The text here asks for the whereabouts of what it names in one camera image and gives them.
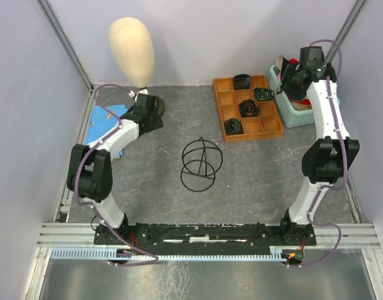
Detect black smiley bucket hat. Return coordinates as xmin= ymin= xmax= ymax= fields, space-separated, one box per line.
xmin=275 ymin=55 xmax=299 ymax=99

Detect beige mannequin head stand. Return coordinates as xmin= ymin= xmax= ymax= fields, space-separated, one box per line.
xmin=108 ymin=17 xmax=155 ymax=100

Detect black wire hat stand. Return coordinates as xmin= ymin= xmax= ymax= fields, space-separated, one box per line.
xmin=180 ymin=137 xmax=223 ymax=193

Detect red bucket hat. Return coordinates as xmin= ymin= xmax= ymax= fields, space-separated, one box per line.
xmin=288 ymin=58 xmax=311 ymax=106

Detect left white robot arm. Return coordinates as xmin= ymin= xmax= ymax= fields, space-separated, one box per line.
xmin=67 ymin=91 xmax=165 ymax=244

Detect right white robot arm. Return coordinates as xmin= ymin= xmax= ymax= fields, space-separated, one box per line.
xmin=278 ymin=63 xmax=360 ymax=244

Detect beige bucket hat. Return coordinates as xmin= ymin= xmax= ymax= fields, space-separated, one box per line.
xmin=290 ymin=99 xmax=312 ymax=111

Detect teal plastic bin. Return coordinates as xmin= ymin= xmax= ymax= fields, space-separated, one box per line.
xmin=269 ymin=65 xmax=314 ymax=128

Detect blue patterned cloth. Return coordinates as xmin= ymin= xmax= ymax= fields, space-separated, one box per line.
xmin=85 ymin=104 xmax=128 ymax=159

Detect rolled black belt middle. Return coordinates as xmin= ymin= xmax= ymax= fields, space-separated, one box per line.
xmin=238 ymin=99 xmax=260 ymax=118

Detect rolled black belt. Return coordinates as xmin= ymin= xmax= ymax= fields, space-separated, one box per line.
xmin=232 ymin=74 xmax=252 ymax=90
xmin=238 ymin=99 xmax=260 ymax=118

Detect rolled black belt top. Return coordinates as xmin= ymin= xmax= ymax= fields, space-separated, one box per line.
xmin=232 ymin=74 xmax=252 ymax=90

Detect rolled dark belt bottom-left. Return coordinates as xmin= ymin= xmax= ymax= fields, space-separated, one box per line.
xmin=224 ymin=118 xmax=244 ymax=136

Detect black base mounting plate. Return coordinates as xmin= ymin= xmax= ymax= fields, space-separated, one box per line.
xmin=94 ymin=222 xmax=317 ymax=256

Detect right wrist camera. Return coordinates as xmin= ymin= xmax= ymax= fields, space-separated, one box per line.
xmin=299 ymin=46 xmax=325 ymax=69

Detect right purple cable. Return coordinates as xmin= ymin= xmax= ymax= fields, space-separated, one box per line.
xmin=285 ymin=39 xmax=350 ymax=268

